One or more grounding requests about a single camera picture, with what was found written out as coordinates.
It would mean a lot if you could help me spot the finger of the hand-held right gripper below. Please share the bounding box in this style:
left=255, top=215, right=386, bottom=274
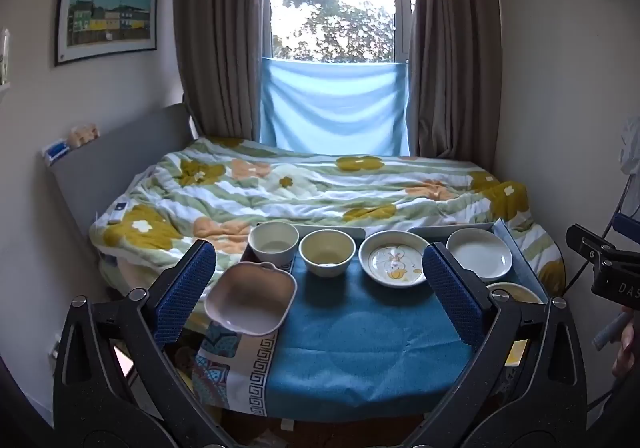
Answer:
left=566, top=224, right=620, bottom=275
left=614, top=213, right=640, bottom=241

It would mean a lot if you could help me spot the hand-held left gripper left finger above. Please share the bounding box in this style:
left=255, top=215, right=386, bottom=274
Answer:
left=52, top=238, right=236, bottom=448

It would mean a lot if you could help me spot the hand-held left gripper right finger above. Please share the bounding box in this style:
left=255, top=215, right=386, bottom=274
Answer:
left=400, top=241, right=587, bottom=448

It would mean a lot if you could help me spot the plain white plate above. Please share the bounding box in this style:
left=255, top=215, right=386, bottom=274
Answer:
left=446, top=228, right=514, bottom=283

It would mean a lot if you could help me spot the pink square bowl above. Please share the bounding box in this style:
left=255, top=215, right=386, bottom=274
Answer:
left=204, top=262, right=298, bottom=336

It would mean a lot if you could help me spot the cream rimmed plate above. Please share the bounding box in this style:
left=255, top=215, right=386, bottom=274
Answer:
left=486, top=282, right=546, bottom=305

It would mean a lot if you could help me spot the printed white plate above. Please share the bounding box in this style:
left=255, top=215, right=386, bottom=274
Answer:
left=358, top=230, right=431, bottom=289

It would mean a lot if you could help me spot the white round bowl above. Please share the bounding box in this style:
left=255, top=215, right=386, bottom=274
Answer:
left=248, top=221, right=300, bottom=267

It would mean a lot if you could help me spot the cream round bowl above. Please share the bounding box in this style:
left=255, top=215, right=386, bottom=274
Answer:
left=299, top=229, right=357, bottom=277

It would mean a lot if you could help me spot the person's right hand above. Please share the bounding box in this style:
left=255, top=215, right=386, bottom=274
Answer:
left=611, top=308, right=640, bottom=380

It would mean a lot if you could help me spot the blue patterned tablecloth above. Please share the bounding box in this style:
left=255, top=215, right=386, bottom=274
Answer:
left=192, top=240, right=551, bottom=416

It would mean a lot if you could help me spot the grey bed headboard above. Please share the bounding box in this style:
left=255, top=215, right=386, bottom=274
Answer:
left=47, top=102, right=205, bottom=289

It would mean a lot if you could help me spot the floral blanket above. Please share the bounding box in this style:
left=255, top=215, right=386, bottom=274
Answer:
left=90, top=137, right=567, bottom=289

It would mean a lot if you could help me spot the blue white packet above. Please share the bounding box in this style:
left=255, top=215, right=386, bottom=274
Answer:
left=42, top=140, right=69, bottom=167

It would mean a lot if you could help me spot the light blue cloth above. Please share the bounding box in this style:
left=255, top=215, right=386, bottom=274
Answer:
left=259, top=56, right=412, bottom=157

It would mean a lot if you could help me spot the brown curtain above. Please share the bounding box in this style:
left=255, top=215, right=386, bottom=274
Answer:
left=172, top=0, right=273, bottom=145
left=407, top=0, right=502, bottom=169

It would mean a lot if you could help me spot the grey table rail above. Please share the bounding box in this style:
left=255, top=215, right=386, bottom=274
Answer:
left=407, top=222, right=497, bottom=235

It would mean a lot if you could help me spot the framed wall picture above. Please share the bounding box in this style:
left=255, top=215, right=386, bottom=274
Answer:
left=54, top=0, right=159, bottom=67

